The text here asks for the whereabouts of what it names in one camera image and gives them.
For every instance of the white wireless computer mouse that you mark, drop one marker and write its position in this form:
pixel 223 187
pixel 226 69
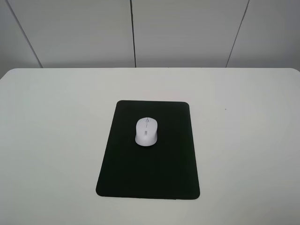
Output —
pixel 146 132

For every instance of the black rectangular mouse pad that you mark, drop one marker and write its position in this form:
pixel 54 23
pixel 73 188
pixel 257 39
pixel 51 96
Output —
pixel 165 170

